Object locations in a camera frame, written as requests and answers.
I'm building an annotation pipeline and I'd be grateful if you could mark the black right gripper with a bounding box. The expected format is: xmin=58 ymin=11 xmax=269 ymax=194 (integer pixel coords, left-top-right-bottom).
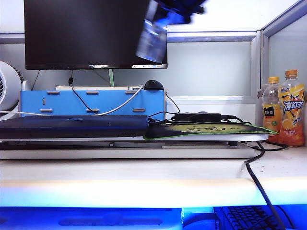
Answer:
xmin=154 ymin=0 xmax=207 ymax=25

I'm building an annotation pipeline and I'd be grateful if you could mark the clear mineral water bottle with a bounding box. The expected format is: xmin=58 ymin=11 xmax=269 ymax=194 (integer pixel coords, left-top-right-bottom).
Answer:
xmin=135 ymin=0 xmax=168 ymax=62

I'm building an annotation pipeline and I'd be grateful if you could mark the small orange juice bottle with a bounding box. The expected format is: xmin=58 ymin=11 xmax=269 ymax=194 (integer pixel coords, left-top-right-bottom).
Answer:
xmin=261 ymin=77 xmax=281 ymax=137

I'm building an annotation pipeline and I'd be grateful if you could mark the large iced tea bottle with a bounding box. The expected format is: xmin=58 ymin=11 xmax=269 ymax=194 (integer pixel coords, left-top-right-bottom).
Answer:
xmin=278 ymin=69 xmax=306 ymax=148

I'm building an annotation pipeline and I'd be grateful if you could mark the dark closed laptop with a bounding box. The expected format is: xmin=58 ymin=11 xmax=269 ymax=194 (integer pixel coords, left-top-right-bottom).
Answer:
xmin=0 ymin=115 xmax=150 ymax=139

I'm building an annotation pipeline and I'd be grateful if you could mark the black computer mouse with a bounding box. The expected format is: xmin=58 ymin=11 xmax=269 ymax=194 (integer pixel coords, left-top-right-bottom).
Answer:
xmin=143 ymin=80 xmax=165 ymax=92

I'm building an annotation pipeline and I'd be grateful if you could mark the black computer monitor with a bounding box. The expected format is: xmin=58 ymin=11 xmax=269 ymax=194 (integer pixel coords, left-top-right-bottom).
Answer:
xmin=23 ymin=0 xmax=168 ymax=71

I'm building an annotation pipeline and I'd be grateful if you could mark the black power adapter brick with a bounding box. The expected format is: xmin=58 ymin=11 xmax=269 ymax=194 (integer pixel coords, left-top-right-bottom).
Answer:
xmin=174 ymin=112 xmax=222 ymax=123

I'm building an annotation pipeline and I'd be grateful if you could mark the black green-edged mouse pad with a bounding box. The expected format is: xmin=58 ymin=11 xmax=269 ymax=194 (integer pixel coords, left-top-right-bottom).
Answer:
xmin=142 ymin=121 xmax=279 ymax=141

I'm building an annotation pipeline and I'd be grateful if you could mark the white raised desk platform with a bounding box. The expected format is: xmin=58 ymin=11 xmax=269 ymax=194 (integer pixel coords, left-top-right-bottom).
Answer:
xmin=0 ymin=133 xmax=269 ymax=160

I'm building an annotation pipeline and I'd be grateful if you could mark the white round desk fan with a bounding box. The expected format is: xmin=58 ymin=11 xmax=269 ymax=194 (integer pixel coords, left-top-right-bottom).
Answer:
xmin=0 ymin=61 xmax=23 ymax=120

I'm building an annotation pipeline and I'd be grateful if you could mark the black keyboard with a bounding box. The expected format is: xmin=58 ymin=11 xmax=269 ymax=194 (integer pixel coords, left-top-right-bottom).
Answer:
xmin=220 ymin=206 xmax=280 ymax=230

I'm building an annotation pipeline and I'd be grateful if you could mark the grey aluminium partition frame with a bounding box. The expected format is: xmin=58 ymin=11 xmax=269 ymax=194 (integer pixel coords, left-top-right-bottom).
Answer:
xmin=0 ymin=0 xmax=307 ymax=106

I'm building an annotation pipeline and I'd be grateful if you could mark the white cable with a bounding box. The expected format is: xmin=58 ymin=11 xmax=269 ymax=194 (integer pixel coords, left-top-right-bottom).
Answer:
xmin=0 ymin=85 xmax=144 ymax=117

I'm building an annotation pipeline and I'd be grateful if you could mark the thin black mouse cable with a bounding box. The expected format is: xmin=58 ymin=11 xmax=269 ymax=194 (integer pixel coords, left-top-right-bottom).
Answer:
xmin=147 ymin=94 xmax=180 ymax=126

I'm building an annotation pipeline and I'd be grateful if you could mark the thin black monitor cable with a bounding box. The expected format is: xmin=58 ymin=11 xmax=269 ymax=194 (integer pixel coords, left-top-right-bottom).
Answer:
xmin=68 ymin=69 xmax=100 ymax=116

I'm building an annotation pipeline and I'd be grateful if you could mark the thick black cable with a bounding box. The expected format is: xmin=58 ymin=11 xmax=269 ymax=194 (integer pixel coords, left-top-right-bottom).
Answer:
xmin=244 ymin=140 xmax=288 ymax=230

